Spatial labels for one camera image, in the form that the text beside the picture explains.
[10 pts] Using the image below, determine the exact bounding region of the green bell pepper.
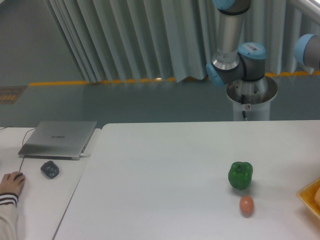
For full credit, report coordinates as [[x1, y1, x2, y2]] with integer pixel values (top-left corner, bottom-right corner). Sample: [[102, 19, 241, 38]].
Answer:
[[228, 161, 254, 190]]

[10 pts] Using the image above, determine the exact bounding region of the silver closed laptop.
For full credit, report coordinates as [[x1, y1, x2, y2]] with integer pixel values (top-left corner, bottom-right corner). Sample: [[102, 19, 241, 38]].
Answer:
[[18, 121, 97, 160]]

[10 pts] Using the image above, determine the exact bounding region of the black computer mouse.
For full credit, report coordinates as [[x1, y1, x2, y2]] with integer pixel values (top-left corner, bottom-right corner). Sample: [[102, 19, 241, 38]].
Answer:
[[13, 172, 26, 184]]

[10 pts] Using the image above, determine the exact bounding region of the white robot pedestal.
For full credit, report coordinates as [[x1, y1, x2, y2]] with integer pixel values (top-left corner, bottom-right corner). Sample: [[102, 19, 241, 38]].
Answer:
[[226, 76, 278, 121]]

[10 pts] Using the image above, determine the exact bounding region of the person's hand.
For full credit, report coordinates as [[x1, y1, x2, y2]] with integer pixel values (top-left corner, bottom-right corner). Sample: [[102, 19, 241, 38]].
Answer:
[[0, 171, 25, 196]]

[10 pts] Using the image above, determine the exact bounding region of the white sleeved forearm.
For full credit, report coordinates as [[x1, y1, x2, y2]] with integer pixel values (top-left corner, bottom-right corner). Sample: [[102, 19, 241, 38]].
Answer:
[[0, 192, 19, 240]]

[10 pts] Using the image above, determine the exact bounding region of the pale green curtain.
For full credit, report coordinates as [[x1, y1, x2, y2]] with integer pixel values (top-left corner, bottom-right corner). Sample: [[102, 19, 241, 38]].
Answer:
[[47, 0, 320, 83]]

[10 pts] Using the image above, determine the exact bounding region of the yellow basket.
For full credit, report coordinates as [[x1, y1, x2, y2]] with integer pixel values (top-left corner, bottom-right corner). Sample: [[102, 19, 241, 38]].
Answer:
[[296, 177, 320, 220]]

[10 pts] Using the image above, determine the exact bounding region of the black mouse cable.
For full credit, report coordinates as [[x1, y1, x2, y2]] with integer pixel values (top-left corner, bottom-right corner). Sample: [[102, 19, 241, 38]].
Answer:
[[0, 126, 37, 174]]

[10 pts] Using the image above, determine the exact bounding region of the small black device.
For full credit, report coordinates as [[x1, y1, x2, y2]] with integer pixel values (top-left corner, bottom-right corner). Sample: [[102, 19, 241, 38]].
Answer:
[[40, 160, 60, 179]]

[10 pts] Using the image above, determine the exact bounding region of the brown egg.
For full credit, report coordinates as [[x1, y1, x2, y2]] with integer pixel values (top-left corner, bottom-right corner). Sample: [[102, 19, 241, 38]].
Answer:
[[239, 195, 254, 216]]

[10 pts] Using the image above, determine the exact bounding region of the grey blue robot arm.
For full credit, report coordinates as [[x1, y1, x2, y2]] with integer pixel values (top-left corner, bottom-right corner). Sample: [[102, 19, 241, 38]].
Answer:
[[206, 0, 320, 86]]

